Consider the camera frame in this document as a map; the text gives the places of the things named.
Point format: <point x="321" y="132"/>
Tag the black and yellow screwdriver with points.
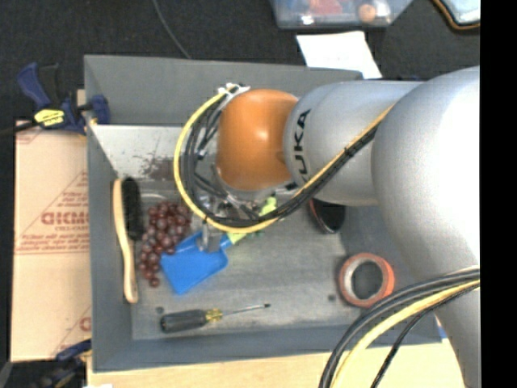
<point x="182" y="321"/>

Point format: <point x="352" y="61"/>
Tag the grey metal bin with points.
<point x="282" y="273"/>

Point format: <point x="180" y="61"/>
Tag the brown cardboard board red print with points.
<point x="48" y="257"/>

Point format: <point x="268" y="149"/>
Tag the wooden brush with black bristles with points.
<point x="131" y="212"/>

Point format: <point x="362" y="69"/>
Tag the red-brown toy grape bunch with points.
<point x="163" y="226"/>

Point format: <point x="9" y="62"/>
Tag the orange tape roll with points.
<point x="347" y="293"/>

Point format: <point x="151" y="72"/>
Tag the black cylinder on white bracket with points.
<point x="290" y="185"/>

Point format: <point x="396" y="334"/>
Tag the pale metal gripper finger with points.
<point x="204" y="237"/>
<point x="214" y="245"/>

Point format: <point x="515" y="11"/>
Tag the blue plastic dustpan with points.
<point x="190" y="267"/>

